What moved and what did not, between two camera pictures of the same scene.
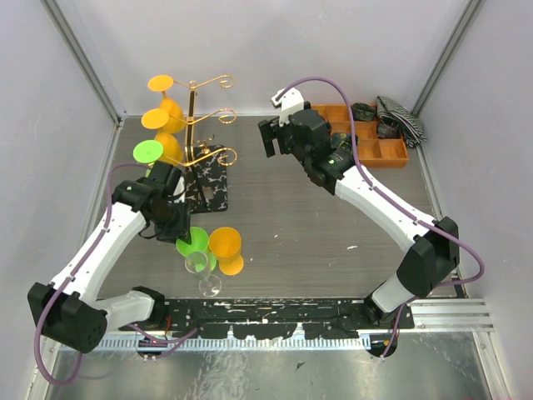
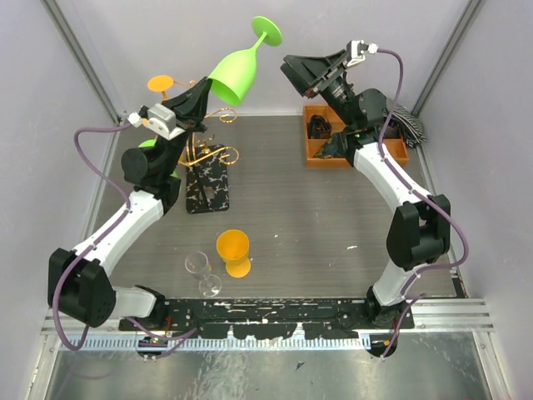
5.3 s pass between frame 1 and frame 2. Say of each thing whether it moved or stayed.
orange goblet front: moved
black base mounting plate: stayed
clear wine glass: stayed
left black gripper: moved
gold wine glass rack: stayed
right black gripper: moved
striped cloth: stayed
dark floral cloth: stayed
